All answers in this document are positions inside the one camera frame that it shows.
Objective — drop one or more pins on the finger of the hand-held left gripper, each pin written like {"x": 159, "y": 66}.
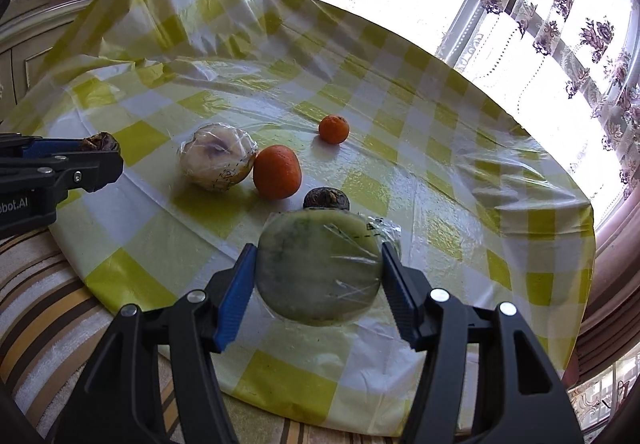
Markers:
{"x": 85, "y": 171}
{"x": 35, "y": 147}

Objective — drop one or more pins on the small orange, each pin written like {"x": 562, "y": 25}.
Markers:
{"x": 333, "y": 128}

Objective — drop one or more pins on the white window frame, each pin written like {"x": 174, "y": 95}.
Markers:
{"x": 470, "y": 18}

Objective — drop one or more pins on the yellow checked plastic tablecloth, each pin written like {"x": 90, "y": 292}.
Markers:
{"x": 400, "y": 123}

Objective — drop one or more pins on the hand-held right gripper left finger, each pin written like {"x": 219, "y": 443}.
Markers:
{"x": 234, "y": 301}

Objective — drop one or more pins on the floral lace curtain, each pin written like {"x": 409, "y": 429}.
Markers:
{"x": 575, "y": 23}

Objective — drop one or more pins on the carved beige cabinet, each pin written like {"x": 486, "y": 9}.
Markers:
{"x": 40, "y": 48}

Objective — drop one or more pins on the striped brown rug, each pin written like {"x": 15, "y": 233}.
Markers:
{"x": 45, "y": 324}

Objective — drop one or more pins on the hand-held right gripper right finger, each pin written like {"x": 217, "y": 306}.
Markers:
{"x": 400, "y": 301}

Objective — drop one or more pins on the plastic-wrapped pale fruit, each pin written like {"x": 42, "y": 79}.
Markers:
{"x": 217, "y": 158}

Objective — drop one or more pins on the plastic-wrapped green fruit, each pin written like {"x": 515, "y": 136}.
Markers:
{"x": 317, "y": 266}

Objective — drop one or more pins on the large orange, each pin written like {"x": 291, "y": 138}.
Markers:
{"x": 276, "y": 172}

